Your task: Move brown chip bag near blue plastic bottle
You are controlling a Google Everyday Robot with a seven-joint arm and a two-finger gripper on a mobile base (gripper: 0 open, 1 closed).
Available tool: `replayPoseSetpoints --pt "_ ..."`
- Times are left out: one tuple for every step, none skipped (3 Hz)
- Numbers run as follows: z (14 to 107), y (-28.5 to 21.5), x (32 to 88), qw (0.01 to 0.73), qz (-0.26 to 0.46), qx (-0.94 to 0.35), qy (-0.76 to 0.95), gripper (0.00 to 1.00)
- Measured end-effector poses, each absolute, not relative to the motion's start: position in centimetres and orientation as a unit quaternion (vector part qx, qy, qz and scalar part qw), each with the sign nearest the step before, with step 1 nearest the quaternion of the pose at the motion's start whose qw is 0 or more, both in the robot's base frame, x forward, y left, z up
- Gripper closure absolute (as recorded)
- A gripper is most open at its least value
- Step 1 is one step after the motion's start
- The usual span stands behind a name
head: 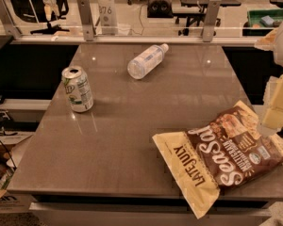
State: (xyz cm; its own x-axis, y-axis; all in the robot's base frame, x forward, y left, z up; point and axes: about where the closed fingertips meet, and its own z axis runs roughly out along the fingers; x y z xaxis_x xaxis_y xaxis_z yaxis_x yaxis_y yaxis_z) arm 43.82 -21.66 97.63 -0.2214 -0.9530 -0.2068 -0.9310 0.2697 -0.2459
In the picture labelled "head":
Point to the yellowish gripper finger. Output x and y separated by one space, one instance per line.
271 116

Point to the brown Late July chip bag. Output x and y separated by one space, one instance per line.
226 153

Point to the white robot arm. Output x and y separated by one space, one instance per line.
273 41

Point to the clear plastic water bottle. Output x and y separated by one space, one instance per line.
148 60

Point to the green plastic bin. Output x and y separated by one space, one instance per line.
261 21

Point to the black desk background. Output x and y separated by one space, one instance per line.
197 12

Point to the green white soda can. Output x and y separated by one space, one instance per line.
77 88

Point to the cardboard box lower left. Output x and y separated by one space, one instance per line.
14 203

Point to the right metal bracket post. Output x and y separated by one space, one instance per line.
210 20

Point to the metal bracket post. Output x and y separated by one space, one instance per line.
86 19
8 22
210 20

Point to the white numbered post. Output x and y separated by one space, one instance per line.
108 18

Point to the middle metal bracket post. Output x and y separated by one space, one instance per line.
86 19

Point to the glass barrier rail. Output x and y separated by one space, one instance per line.
126 35

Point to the left metal bracket post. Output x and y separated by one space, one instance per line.
8 22

